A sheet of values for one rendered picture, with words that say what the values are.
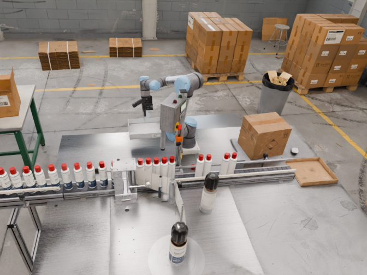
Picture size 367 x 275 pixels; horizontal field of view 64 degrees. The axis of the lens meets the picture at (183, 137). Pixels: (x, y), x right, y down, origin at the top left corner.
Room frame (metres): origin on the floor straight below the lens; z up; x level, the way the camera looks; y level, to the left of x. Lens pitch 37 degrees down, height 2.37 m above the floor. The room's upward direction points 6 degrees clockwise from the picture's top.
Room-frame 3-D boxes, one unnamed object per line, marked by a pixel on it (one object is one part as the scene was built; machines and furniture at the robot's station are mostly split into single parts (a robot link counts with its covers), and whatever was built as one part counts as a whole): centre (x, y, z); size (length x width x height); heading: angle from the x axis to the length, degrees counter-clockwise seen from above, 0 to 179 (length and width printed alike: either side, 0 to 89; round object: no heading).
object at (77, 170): (1.32, 0.64, 0.98); 0.05 x 0.05 x 0.20
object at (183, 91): (1.63, 0.03, 1.16); 0.04 x 0.04 x 0.67; 14
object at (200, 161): (1.52, -0.13, 0.98); 0.05 x 0.05 x 0.20
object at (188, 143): (1.91, -0.03, 0.92); 0.15 x 0.15 x 0.10
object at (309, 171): (1.74, -1.02, 0.85); 0.30 x 0.26 x 0.04; 104
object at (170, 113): (1.55, 0.08, 1.38); 0.17 x 0.10 x 0.19; 159
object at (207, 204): (1.24, -0.19, 1.03); 0.09 x 0.09 x 0.30
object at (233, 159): (1.57, -0.36, 0.98); 0.05 x 0.05 x 0.20
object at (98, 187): (1.50, -0.05, 0.86); 1.65 x 0.08 x 0.04; 104
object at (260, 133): (1.96, -0.64, 0.99); 0.30 x 0.24 x 0.27; 112
